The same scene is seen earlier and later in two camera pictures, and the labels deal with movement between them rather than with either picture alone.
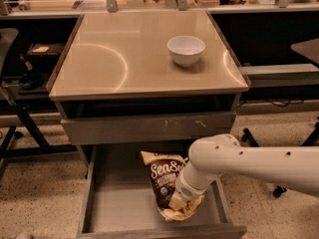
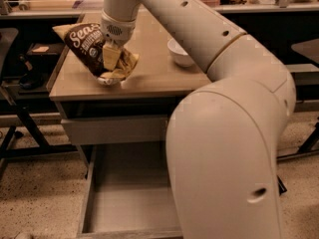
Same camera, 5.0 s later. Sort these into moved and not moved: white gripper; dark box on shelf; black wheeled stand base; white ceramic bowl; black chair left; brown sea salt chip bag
Moved: brown sea salt chip bag; white gripper
Not moved: black wheeled stand base; black chair left; white ceramic bowl; dark box on shelf
